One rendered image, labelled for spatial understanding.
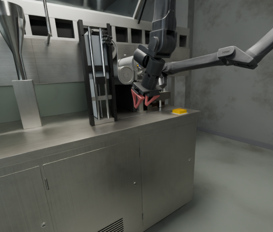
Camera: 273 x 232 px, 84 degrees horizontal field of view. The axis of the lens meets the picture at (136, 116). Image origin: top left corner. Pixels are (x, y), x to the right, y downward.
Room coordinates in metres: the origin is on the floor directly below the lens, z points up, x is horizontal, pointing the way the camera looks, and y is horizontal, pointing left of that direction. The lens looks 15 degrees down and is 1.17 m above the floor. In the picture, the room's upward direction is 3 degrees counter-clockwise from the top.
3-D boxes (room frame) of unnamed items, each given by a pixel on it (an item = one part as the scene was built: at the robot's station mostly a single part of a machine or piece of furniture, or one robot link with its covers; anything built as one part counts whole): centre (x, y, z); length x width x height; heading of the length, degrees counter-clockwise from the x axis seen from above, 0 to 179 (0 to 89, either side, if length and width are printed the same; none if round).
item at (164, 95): (1.39, -0.12, 1.00); 0.40 x 0.16 x 0.06; 31
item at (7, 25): (0.89, 0.63, 1.18); 0.14 x 0.14 x 0.57
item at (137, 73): (1.11, -0.04, 1.05); 0.06 x 0.05 x 0.31; 31
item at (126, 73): (1.21, 0.12, 1.17); 0.26 x 0.12 x 0.12; 31
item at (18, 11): (0.89, 0.63, 1.50); 0.14 x 0.14 x 0.06
